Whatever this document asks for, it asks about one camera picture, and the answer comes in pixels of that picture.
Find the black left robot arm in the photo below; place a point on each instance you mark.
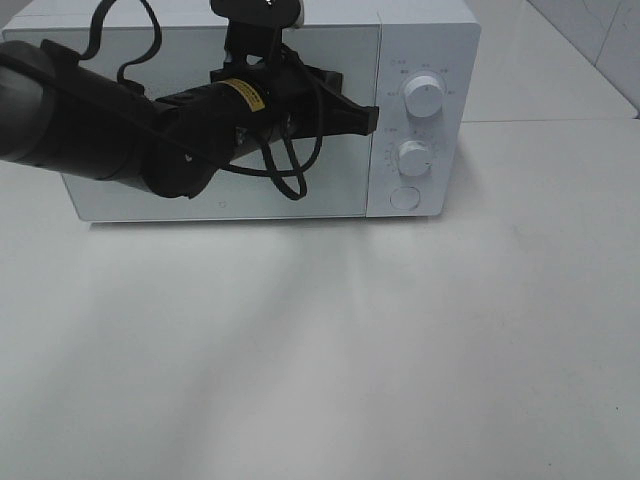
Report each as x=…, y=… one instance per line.
x=58, y=116

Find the white microwave door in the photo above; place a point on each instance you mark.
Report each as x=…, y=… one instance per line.
x=151, y=124

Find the white microwave oven body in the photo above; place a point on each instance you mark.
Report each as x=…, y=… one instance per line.
x=430, y=45

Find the round white door button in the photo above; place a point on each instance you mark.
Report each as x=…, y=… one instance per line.
x=405, y=198

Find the white timer knob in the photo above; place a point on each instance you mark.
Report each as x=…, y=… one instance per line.
x=413, y=158

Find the upper white power knob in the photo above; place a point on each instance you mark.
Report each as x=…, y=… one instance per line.
x=423, y=94

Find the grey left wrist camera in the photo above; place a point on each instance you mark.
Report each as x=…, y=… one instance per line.
x=274, y=14

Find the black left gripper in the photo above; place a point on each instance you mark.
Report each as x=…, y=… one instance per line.
x=279, y=98

